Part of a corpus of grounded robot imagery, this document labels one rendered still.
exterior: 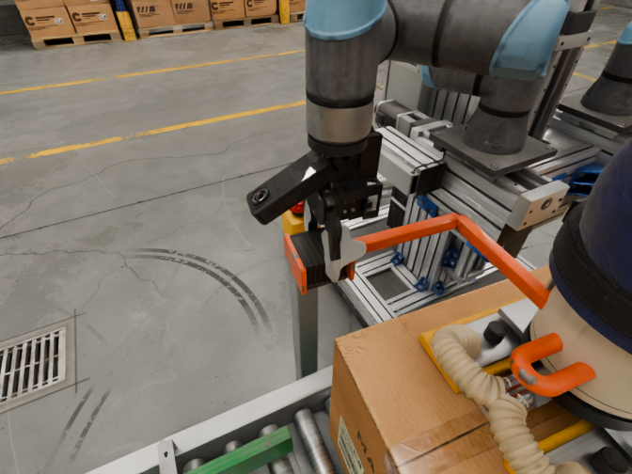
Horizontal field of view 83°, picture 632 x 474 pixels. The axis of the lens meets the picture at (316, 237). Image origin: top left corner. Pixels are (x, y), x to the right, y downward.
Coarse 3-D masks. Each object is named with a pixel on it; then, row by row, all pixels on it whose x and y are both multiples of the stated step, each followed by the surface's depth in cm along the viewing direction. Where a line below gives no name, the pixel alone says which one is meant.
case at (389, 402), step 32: (512, 288) 67; (416, 320) 62; (448, 320) 62; (352, 352) 57; (384, 352) 57; (416, 352) 57; (352, 384) 56; (384, 384) 53; (416, 384) 53; (448, 384) 53; (352, 416) 60; (384, 416) 50; (416, 416) 50; (448, 416) 50; (480, 416) 50; (544, 416) 50; (576, 416) 50; (352, 448) 66; (384, 448) 48; (416, 448) 47; (448, 448) 47; (480, 448) 47
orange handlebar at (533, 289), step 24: (456, 216) 60; (360, 240) 56; (384, 240) 56; (408, 240) 58; (480, 240) 56; (504, 264) 52; (528, 288) 49; (552, 336) 43; (528, 360) 41; (528, 384) 39; (552, 384) 39; (576, 384) 39
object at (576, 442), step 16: (560, 432) 46; (576, 432) 46; (592, 432) 46; (544, 448) 45; (560, 448) 44; (576, 448) 44; (592, 448) 44; (608, 448) 42; (592, 464) 43; (608, 464) 41; (624, 464) 41
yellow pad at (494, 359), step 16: (464, 320) 59; (480, 320) 59; (496, 320) 59; (432, 336) 57; (480, 336) 56; (496, 336) 54; (512, 336) 56; (432, 352) 55; (480, 352) 54; (496, 352) 54; (496, 368) 53
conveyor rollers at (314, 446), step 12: (300, 420) 88; (312, 420) 88; (264, 432) 86; (300, 432) 87; (312, 432) 86; (240, 444) 85; (312, 444) 84; (324, 444) 85; (288, 456) 83; (312, 456) 82; (324, 456) 82; (192, 468) 80; (276, 468) 80; (288, 468) 80; (312, 468) 82; (324, 468) 80
